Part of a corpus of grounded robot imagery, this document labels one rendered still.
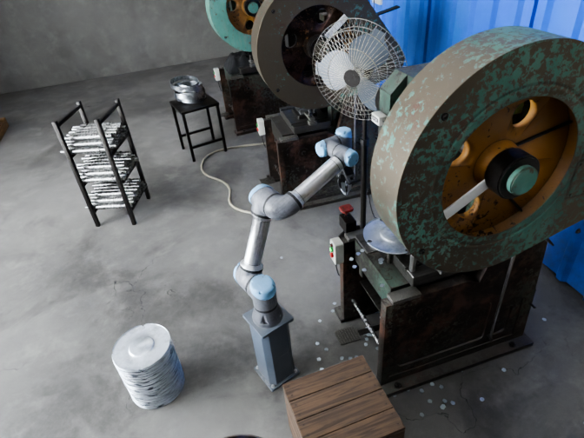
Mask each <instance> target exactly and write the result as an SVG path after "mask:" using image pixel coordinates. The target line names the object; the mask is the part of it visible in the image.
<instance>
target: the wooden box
mask: <svg viewBox="0 0 584 438"><path fill-rule="evenodd" d="M282 387H283V391H284V397H285V402H286V409H287V413H288V419H289V427H290V431H291V433H292V435H293V438H404V433H405V430H404V429H405V426H404V424H403V422H402V420H401V418H400V417H399V415H398V414H397V413H396V411H395V409H394V408H393V405H392V404H391V402H390V400H389V399H388V397H387V396H386V394H385V392H384V391H383V389H382V387H381V385H380V383H379V382H378V381H377V379H376V378H375V375H374V374H373V372H372V370H371V369H370V367H369V365H368V364H367V362H366V360H365V359H364V357H363V355H360V356H358V357H356V358H353V359H350V360H348V361H345V362H341V363H339V364H336V365H334V366H332V367H329V368H325V369H323V370H320V371H317V372H314V373H313V374H310V375H305V376H304V377H301V378H298V379H295V380H293V381H291V382H287V383H284V384H283V385H282Z"/></svg>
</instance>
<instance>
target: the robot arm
mask: <svg viewBox="0 0 584 438"><path fill-rule="evenodd" d="M315 151H316V153H317V155H318V156H320V157H325V156H330V157H331V158H329V159H328V160H327V161H326V162H325V163H324V164H323V165H322V166H321V167H320V168H319V169H317V170H316V171H315V172H314V173H313V174H312V175H311V176H309V177H308V178H307V179H306V180H305V181H303V182H302V183H301V184H300V185H299V186H298V187H296V188H295V189H294V190H293V191H289V192H288V193H286V194H285V195H281V194H280V193H279V192H277V191H276V190H274V189H273V188H272V187H270V186H268V185H267V184H259V185H257V186H255V188H253V189H252V190H251V191H250V193H249V201H250V203H251V204H252V207H251V211H250V213H251V214H252V216H253V219H252V223H251V227H250V232H249V239H248V243H247V248H246V252H245V256H244V259H242V260H241V261H240V262H239V263H238V264H237V266H236V267H235V269H234V278H235V280H236V282H237V283H238V284H239V285H240V286H241V287H242V288H243V289H244V290H245V291H246V292H247V293H248V295H249V296H250V297H251V298H252V300H253V303H254V309H253V313H252V318H253V322H254V324H255V325H256V326H258V327H260V328H264V329H268V328H272V327H274V326H276V325H277V324H279V323H280V322H281V320H282V317H283V314H282V308H281V307H280V305H279V304H278V302H277V296H276V287H275V282H274V280H273V279H272V278H271V277H270V276H268V275H263V274H262V270H263V264H262V256H263V251H264V248H265V244H266V240H267V236H268V232H269V225H270V222H271V220H272V219H273V220H283V219H286V218H289V217H291V216H293V215H294V214H296V213H297V212H298V211H300V210H301V209H302V208H303V204H304V203H305V202H306V201H307V200H308V199H309V198H310V197H312V196H313V195H314V194H315V193H316V192H317V191H318V190H320V189H321V188H322V187H323V186H324V185H325V184H326V183H328V182H329V181H330V180H331V179H332V178H333V177H334V176H336V177H337V178H338V179H337V183H338V185H339V187H340V189H341V191H342V193H343V194H344V195H347V194H348V192H349V191H350V190H351V188H352V186H353V184H354V183H356V181H357V180H356V177H355V173H354V171H353V170H352V167H353V166H355V165H356V164H357V162H358V159H359V156H358V153H357V152H356V151H354V150H352V132H351V129H350V128H348V127H340V128H338V129H337V130H336V135H334V136H332V137H329V138H327V139H324V140H321V141H320V142H318V143H317V144H316V145H315ZM344 181H345V182H344ZM345 186H347V187H346V189H345Z"/></svg>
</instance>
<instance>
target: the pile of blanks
mask: <svg viewBox="0 0 584 438"><path fill-rule="evenodd" d="M169 341H170V345H169V349H168V351H167V352H166V354H165V355H164V356H163V358H162V359H161V360H160V361H158V362H157V363H155V364H154V365H152V366H150V367H148V368H146V369H142V370H141V369H139V370H138V371H125V370H122V369H120V368H119V367H117V366H116V364H115V363H114V364H115V366H116V369H117V370H118V373H119V375H120V376H121V377H122V379H123V383H124V385H125V386H126V388H127V389H128V391H129V393H130V396H131V398H132V400H133V401H134V403H135V404H136V405H138V406H139V407H141V408H146V409H155V408H160V407H163V406H165V405H167V404H169V403H170V402H172V401H173V400H175V398H177V396H178V395H179V394H180V392H181V391H182V389H183V385H184V381H185V377H184V373H183V368H182V365H181V363H180V360H179V358H178V356H177V353H176V350H175V347H174V344H173V342H172V340H171V338H170V340H169Z"/></svg>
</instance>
